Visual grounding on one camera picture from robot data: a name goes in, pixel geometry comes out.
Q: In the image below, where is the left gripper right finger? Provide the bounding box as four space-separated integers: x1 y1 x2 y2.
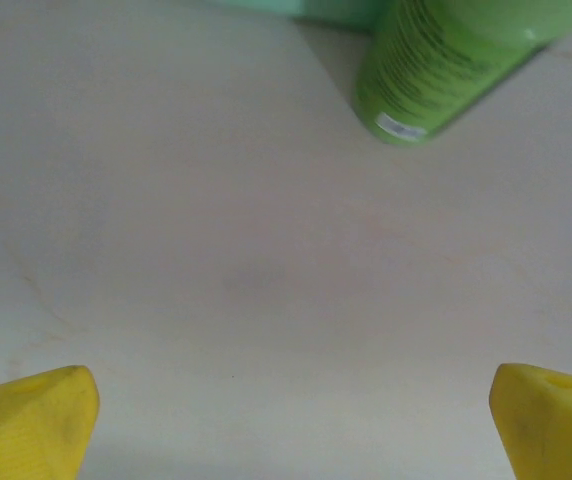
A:
488 362 572 480

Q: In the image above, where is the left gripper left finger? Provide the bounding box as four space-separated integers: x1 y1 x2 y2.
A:
0 364 101 480

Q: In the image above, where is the green bottle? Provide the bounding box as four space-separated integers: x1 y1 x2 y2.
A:
353 0 567 147

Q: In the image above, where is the mint green zip pouch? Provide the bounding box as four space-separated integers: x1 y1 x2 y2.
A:
205 0 391 31

